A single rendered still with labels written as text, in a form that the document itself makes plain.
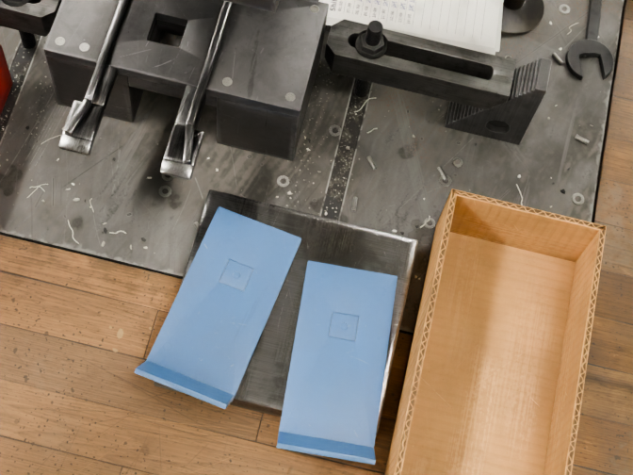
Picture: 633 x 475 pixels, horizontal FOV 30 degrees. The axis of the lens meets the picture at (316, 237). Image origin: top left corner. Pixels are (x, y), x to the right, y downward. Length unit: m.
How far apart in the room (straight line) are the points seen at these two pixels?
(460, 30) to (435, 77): 0.07
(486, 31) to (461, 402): 0.31
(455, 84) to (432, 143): 0.07
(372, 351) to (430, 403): 0.06
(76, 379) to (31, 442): 0.06
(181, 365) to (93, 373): 0.07
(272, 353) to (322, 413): 0.06
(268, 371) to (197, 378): 0.05
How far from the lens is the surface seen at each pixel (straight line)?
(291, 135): 0.93
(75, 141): 0.89
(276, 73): 0.91
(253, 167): 0.97
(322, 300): 0.90
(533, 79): 0.94
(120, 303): 0.92
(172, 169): 0.87
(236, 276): 0.90
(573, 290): 0.95
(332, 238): 0.92
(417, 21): 0.99
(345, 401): 0.88
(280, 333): 0.89
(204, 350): 0.88
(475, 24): 1.00
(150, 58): 0.92
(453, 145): 1.00
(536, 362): 0.93
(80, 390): 0.90
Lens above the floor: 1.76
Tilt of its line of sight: 66 degrees down
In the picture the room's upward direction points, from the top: 12 degrees clockwise
